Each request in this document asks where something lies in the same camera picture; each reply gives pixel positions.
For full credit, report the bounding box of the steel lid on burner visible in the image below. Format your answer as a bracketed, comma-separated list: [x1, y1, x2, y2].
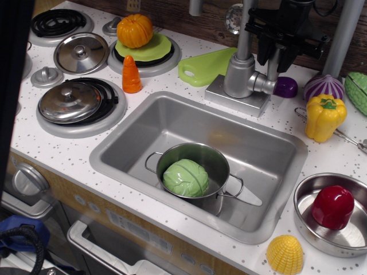
[38, 82, 102, 124]

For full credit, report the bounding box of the orange toy carrot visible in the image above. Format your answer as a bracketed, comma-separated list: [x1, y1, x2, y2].
[122, 55, 142, 93]

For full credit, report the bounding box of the yellow toy bell pepper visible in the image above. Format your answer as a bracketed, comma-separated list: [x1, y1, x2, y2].
[305, 94, 348, 143]

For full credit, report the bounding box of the blue clamp object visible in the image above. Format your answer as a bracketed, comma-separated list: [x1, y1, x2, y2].
[1, 215, 50, 253]

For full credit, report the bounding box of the steel lid upper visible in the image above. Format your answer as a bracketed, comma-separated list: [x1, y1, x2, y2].
[53, 32, 110, 75]

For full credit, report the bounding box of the grey oven dial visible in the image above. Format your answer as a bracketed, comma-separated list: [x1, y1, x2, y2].
[12, 163, 49, 196]

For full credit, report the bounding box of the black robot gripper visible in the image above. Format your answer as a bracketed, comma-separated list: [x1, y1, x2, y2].
[245, 1, 330, 73]

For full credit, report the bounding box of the green cutting board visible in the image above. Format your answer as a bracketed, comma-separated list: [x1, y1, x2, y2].
[178, 48, 237, 87]

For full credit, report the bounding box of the steel pot with handles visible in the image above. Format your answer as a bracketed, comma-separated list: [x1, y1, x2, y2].
[145, 143, 244, 213]

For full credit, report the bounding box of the green toy bitter gourd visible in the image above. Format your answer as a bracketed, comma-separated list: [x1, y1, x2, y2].
[345, 72, 367, 116]

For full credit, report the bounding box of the oven door handle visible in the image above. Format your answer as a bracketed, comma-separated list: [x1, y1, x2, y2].
[1, 191, 56, 220]

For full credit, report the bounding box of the grey vertical pole right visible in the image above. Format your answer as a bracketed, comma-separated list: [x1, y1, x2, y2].
[322, 0, 365, 78]

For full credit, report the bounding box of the green round plate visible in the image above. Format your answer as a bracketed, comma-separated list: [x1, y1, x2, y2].
[115, 33, 172, 62]

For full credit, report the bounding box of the clear crystal knob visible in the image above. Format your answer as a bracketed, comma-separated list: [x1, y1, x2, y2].
[224, 3, 243, 35]

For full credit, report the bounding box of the yellow toy corn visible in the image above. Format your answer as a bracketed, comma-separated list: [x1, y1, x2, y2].
[266, 235, 303, 274]

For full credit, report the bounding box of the metal tongs utensil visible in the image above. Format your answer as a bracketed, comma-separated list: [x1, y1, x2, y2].
[294, 107, 366, 154]

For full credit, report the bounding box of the burner front with lid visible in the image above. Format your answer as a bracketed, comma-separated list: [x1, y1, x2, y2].
[36, 77, 127, 139]

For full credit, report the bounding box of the burner far left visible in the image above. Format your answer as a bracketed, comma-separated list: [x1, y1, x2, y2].
[22, 53, 33, 79]

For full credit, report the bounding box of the silver toy faucet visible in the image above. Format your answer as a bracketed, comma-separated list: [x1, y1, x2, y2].
[205, 1, 271, 117]

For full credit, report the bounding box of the burner under green plate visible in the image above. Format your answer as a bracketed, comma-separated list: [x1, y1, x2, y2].
[107, 37, 182, 78]

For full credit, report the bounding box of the grey stove knob top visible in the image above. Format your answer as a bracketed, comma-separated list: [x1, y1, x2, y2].
[102, 17, 121, 37]

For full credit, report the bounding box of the steel round pan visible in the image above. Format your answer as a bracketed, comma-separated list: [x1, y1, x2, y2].
[294, 173, 366, 258]

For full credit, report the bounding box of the orange toy pumpkin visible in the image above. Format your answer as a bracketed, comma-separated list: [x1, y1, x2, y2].
[116, 14, 153, 49]

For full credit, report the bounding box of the grey toy sink basin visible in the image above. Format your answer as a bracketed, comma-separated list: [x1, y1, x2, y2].
[89, 92, 307, 244]

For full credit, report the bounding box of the green toy cabbage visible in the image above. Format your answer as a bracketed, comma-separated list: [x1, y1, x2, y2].
[163, 159, 209, 198]

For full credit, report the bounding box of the red toy pepper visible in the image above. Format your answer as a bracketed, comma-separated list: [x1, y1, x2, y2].
[311, 185, 354, 230]

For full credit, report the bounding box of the grey pole top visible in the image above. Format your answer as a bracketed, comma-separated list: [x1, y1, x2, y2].
[189, 0, 204, 17]

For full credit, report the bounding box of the black coil burner back left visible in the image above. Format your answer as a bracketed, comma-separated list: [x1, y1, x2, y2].
[29, 9, 94, 47]

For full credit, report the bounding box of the grey stove knob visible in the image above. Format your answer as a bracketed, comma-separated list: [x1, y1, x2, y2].
[30, 66, 64, 88]
[102, 17, 121, 37]

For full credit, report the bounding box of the purple toy eggplant piece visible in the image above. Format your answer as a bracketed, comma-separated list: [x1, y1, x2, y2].
[274, 77, 298, 98]

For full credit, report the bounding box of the purple toy onion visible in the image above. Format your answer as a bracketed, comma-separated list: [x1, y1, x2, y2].
[303, 74, 345, 101]

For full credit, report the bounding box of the black braided cable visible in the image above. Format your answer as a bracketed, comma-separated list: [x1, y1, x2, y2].
[0, 225, 46, 275]

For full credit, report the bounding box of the grey stove knob middle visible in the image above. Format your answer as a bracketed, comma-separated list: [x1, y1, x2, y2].
[30, 66, 64, 88]

